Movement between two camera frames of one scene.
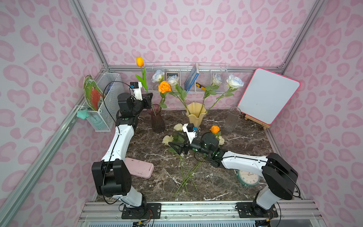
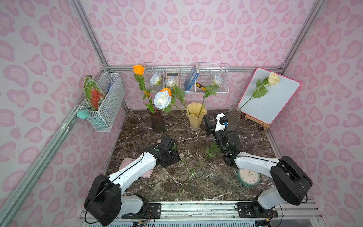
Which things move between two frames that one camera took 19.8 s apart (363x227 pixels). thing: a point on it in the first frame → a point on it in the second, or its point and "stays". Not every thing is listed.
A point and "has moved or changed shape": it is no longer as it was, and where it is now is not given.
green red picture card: (92, 92) stays
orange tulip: (140, 62) has moved or changed shape
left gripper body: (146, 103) → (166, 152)
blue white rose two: (217, 81) stays
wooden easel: (256, 121) stays
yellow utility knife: (202, 87) stays
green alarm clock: (248, 178) stays
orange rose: (164, 87) has moved or changed shape
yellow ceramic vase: (194, 111) stays
